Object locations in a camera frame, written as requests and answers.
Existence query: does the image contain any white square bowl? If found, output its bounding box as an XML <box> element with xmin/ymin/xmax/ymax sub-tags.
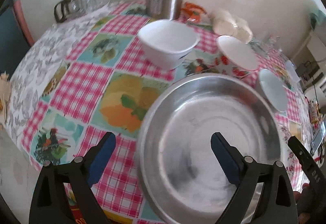
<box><xmin>137</xmin><ymin>20</ymin><xmax>200</xmax><ymax>70</ymax></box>

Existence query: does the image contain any grey floral white cloth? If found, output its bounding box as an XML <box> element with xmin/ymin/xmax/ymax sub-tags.
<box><xmin>4</xmin><ymin>2</ymin><xmax>117</xmax><ymax>147</ymax></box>

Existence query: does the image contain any pale blue round bowl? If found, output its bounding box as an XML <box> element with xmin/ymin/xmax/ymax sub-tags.
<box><xmin>255</xmin><ymin>69</ymin><xmax>288</xmax><ymax>113</ymax></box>

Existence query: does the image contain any glass teapot black handle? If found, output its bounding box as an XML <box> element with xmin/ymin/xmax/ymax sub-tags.
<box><xmin>54</xmin><ymin>0</ymin><xmax>85</xmax><ymax>23</ymax></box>

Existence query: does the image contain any crumpled beige paper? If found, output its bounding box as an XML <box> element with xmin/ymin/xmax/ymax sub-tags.
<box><xmin>0</xmin><ymin>72</ymin><xmax>11</xmax><ymax>128</ymax></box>

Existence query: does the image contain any white bowl red rim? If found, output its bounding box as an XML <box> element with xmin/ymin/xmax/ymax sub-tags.
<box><xmin>217</xmin><ymin>35</ymin><xmax>259</xmax><ymax>71</ymax></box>

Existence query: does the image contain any patchwork checkered tablecloth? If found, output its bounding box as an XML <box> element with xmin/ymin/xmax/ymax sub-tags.
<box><xmin>20</xmin><ymin>2</ymin><xmax>314</xmax><ymax>224</ymax></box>

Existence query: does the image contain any clear glass mug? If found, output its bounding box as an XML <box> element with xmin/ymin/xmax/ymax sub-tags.
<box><xmin>249</xmin><ymin>34</ymin><xmax>282</xmax><ymax>56</ymax></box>

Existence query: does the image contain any orange snack packet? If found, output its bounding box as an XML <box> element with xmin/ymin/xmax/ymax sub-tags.
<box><xmin>181</xmin><ymin>2</ymin><xmax>207</xmax><ymax>23</ymax></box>

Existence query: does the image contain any bag of white buns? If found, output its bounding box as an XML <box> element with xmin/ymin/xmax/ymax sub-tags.
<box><xmin>211</xmin><ymin>9</ymin><xmax>253</xmax><ymax>43</ymax></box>

